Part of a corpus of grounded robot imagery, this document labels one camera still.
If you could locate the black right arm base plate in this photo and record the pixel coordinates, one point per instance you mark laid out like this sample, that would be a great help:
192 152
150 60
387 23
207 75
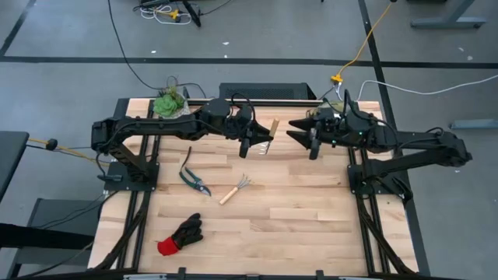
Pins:
352 179

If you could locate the plant in white patterned pot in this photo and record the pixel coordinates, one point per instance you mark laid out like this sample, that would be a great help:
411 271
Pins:
167 105

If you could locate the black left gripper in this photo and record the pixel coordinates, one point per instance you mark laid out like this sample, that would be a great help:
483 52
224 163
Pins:
245 122

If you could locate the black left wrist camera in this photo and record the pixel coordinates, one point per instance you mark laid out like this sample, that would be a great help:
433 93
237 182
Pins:
244 149

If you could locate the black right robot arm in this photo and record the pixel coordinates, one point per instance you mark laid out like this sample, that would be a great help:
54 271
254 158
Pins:
428 142

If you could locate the black side table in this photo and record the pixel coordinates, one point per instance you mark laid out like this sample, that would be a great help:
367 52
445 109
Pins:
11 155

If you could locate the grey metal bar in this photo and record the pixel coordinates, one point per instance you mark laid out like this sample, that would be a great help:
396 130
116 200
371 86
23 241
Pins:
474 124

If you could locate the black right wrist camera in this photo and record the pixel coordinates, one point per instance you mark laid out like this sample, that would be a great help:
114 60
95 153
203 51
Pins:
314 151

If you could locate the grey shelf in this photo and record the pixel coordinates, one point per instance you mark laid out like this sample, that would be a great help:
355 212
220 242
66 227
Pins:
58 212

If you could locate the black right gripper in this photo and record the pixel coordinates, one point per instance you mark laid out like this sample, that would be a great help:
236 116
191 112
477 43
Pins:
330 128

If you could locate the grey desk foot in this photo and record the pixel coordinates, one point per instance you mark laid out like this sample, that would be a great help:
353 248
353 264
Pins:
447 22

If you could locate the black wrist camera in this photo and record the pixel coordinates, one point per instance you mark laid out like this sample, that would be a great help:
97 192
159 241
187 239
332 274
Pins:
244 149
314 151

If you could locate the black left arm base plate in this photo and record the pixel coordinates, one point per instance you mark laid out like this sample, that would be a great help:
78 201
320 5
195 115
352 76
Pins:
116 171

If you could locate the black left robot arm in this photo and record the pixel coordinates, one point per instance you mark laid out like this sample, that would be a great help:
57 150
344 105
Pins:
155 126

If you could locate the black and red glove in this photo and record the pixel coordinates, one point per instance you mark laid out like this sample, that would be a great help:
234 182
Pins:
186 233

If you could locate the black bar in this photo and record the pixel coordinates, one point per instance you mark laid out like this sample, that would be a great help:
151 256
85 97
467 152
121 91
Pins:
39 236

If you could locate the black computer box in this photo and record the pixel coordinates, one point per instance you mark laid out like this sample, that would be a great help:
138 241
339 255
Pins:
264 91

